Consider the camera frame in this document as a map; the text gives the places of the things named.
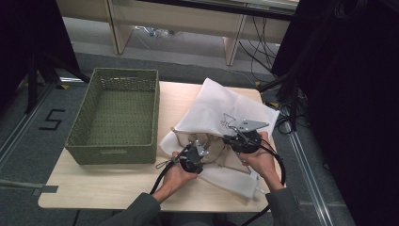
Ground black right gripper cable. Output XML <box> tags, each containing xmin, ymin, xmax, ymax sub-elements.
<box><xmin>239</xmin><ymin>142</ymin><xmax>287</xmax><ymax>226</ymax></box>

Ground black floor cables bundle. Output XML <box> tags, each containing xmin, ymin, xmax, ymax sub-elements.
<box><xmin>264</xmin><ymin>100</ymin><xmax>311</xmax><ymax>136</ymax></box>

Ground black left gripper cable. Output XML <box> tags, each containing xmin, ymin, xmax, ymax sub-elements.
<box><xmin>150</xmin><ymin>156</ymin><xmax>189</xmax><ymax>196</ymax></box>

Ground grey wrist strap loop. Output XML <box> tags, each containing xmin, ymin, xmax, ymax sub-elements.
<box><xmin>154</xmin><ymin>158</ymin><xmax>177</xmax><ymax>170</ymax></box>

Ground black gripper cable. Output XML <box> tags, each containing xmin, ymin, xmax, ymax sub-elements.
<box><xmin>150</xmin><ymin>156</ymin><xmax>189</xmax><ymax>196</ymax></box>
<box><xmin>239</xmin><ymin>142</ymin><xmax>287</xmax><ymax>226</ymax></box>

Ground person's left hand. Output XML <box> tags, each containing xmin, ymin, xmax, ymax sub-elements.
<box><xmin>152</xmin><ymin>151</ymin><xmax>200</xmax><ymax>205</ymax></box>

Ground person's right hand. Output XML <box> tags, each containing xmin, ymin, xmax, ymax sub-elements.
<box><xmin>238</xmin><ymin>131</ymin><xmax>285</xmax><ymax>193</ymax></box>

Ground green woven basket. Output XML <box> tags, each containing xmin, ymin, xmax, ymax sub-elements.
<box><xmin>64</xmin><ymin>67</ymin><xmax>161</xmax><ymax>166</ymax></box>

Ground hanging black cables bundle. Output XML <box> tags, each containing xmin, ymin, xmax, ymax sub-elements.
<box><xmin>238</xmin><ymin>15</ymin><xmax>281</xmax><ymax>83</ymax></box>

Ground metal floor rail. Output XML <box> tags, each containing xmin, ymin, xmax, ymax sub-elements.
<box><xmin>0</xmin><ymin>82</ymin><xmax>56</xmax><ymax>170</ymax></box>
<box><xmin>286</xmin><ymin>130</ymin><xmax>335</xmax><ymax>226</ymax></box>

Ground black curtain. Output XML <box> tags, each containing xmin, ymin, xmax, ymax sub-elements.
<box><xmin>271</xmin><ymin>0</ymin><xmax>399</xmax><ymax>226</ymax></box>
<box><xmin>0</xmin><ymin>0</ymin><xmax>81</xmax><ymax>107</ymax></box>

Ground light wooden desk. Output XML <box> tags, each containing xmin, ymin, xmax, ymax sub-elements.
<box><xmin>56</xmin><ymin>0</ymin><xmax>299</xmax><ymax>67</ymax></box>

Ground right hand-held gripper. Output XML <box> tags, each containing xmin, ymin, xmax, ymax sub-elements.
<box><xmin>222</xmin><ymin>118</ymin><xmax>270</xmax><ymax>154</ymax></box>

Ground person's legs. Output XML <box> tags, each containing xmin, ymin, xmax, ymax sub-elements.
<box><xmin>161</xmin><ymin>212</ymin><xmax>252</xmax><ymax>226</ymax></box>

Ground grey floor strip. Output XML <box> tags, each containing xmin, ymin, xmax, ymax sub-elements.
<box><xmin>0</xmin><ymin>178</ymin><xmax>59</xmax><ymax>197</ymax></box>

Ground black tripod stand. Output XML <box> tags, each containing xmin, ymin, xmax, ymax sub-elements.
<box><xmin>24</xmin><ymin>51</ymin><xmax>92</xmax><ymax>115</ymax></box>

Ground white mesh laundry bag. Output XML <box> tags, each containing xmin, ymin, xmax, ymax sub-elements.
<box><xmin>158</xmin><ymin>77</ymin><xmax>280</xmax><ymax>201</ymax></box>

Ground beige garment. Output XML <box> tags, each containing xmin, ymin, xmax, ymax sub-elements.
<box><xmin>170</xmin><ymin>126</ymin><xmax>252</xmax><ymax>175</ymax></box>

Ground crumpled clear plastic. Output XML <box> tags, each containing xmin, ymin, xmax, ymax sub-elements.
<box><xmin>135</xmin><ymin>25</ymin><xmax>177</xmax><ymax>39</ymax></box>

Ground black metal stand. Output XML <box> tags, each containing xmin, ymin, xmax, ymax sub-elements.
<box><xmin>258</xmin><ymin>70</ymin><xmax>302</xmax><ymax>133</ymax></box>

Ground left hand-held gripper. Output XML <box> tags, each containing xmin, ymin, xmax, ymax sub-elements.
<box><xmin>178</xmin><ymin>139</ymin><xmax>210</xmax><ymax>174</ymax></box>

